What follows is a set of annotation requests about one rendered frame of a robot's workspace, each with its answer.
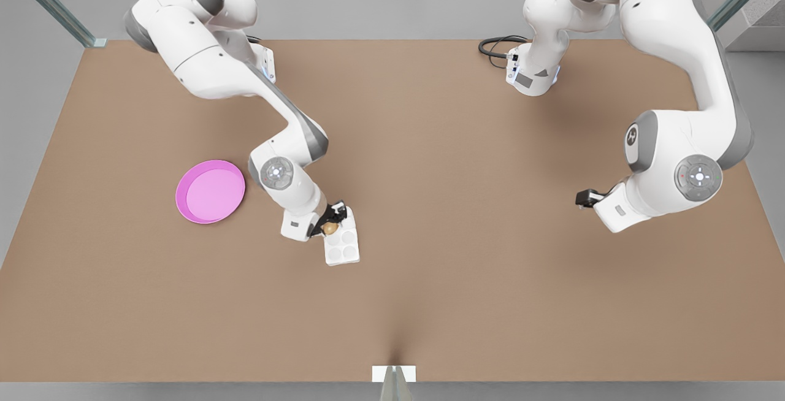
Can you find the brown egg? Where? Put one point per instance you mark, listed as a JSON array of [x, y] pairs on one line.
[[330, 228]]

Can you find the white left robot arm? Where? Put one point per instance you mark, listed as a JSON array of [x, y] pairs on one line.
[[662, 33]]

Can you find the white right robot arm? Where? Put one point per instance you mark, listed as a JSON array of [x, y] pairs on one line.
[[202, 51]]

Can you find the white egg box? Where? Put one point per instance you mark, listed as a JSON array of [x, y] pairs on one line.
[[342, 243]]

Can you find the pink round plate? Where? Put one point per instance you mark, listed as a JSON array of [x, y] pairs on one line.
[[210, 191]]

